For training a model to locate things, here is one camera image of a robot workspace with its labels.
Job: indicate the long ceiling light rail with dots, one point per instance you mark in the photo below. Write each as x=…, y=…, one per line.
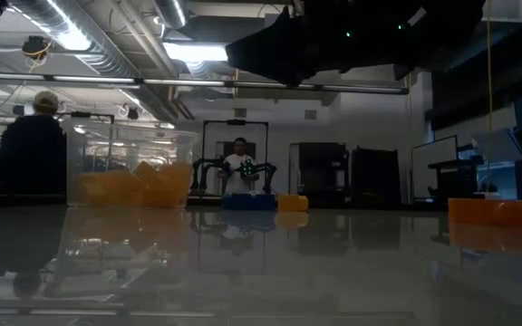
x=107, y=80

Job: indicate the whiteboard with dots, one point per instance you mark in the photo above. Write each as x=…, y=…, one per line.
x=434, y=158

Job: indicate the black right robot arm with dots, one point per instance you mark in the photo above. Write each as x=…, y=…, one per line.
x=451, y=27

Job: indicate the silver ventilation duct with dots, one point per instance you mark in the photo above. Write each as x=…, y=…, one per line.
x=170, y=11

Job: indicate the dark desk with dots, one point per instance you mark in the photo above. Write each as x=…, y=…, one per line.
x=453, y=165

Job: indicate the black monitor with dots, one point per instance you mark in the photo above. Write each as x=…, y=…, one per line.
x=322, y=167

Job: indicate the person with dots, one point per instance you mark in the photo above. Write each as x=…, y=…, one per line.
x=240, y=165
x=30, y=149

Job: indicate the black gantry frame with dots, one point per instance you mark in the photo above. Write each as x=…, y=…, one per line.
x=236, y=122
x=89, y=115

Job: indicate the tilted white panel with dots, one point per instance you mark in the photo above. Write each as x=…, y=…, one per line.
x=496, y=145

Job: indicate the blue toy block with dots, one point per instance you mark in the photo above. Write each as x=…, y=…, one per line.
x=237, y=202
x=267, y=202

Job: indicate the large ribbed ceiling duct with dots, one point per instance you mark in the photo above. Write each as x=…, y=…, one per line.
x=61, y=27

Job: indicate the black cabinet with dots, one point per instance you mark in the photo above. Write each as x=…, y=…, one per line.
x=375, y=172

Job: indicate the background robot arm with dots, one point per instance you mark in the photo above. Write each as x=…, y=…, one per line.
x=263, y=174
x=206, y=174

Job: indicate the orange toy block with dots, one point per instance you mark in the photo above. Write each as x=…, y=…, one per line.
x=478, y=213

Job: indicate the clear plastic bin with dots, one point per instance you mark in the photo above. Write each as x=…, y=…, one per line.
x=129, y=145

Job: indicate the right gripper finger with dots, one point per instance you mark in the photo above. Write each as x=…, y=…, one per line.
x=295, y=72
x=270, y=41

